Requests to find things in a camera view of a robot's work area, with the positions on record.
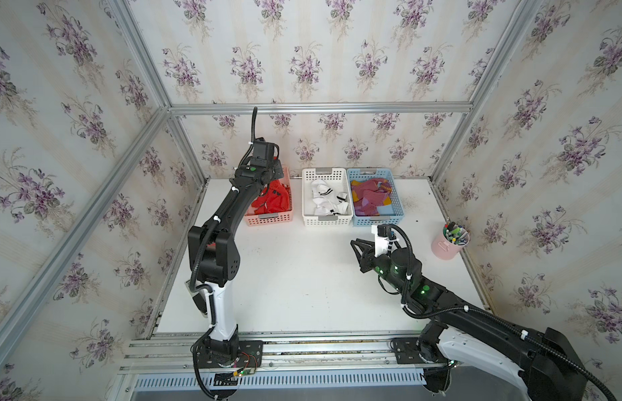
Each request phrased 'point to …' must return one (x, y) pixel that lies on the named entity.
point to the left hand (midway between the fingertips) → (273, 167)
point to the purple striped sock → (368, 195)
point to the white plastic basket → (337, 178)
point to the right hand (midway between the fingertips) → (358, 242)
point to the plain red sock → (275, 197)
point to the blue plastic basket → (389, 215)
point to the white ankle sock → (325, 202)
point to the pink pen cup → (449, 244)
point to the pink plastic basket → (275, 218)
